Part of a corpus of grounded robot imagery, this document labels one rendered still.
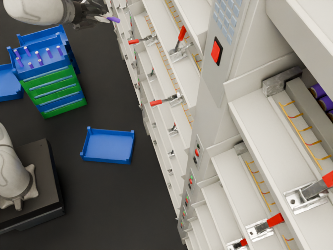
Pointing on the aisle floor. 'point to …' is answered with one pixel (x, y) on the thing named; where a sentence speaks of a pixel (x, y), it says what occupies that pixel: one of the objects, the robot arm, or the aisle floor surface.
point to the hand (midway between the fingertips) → (103, 17)
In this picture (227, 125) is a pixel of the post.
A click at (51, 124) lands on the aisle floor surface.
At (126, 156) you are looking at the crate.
